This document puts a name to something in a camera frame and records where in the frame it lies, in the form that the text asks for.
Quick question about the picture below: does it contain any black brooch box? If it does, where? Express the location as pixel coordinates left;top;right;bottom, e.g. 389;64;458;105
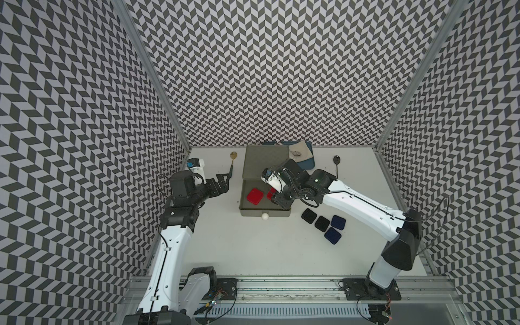
314;216;330;233
301;209;318;224

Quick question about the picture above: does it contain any grey three-drawer storage box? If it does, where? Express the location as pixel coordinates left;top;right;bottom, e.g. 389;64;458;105
239;145;291;217

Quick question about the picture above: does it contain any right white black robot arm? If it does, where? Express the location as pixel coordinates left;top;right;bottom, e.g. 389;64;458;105
261;158;423;295

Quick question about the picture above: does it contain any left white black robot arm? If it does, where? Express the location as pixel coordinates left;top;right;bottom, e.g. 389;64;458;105
123;167;230;324

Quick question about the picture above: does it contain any blue brooch box upper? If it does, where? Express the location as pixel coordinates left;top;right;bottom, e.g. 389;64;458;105
330;215;346;230

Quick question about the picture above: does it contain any blue brooch box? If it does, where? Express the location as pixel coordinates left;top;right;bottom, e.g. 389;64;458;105
330;215;346;230
324;227;342;245

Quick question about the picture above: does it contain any blue brooch box lower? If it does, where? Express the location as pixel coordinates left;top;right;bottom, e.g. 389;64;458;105
324;227;342;245

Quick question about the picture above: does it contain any teal blue tray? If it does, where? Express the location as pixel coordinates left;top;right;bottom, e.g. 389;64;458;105
281;141;315;170

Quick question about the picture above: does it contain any beige folded cloth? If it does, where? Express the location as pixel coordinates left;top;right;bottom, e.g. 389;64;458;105
288;141;314;163

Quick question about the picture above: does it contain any black spoon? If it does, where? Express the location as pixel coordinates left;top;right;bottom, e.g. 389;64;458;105
333;155;341;179

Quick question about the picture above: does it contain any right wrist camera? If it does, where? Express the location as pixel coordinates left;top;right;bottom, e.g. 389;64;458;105
261;168;286;193

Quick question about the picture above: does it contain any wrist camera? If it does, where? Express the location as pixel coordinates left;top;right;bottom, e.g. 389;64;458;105
187;158;206;185
261;168;286;193

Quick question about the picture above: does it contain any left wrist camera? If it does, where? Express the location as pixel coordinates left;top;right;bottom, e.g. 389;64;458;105
187;158;206;185

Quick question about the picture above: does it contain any gold spoon green handle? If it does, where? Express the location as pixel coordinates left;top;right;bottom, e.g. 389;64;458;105
229;151;238;178

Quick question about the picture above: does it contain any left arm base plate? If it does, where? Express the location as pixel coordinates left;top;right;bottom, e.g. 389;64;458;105
201;278;238;302

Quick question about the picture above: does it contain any aluminium front rail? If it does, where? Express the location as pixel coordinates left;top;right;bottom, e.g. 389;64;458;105
121;275;462;306

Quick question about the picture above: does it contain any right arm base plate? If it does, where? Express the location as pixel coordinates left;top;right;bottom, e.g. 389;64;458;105
339;278;402;301

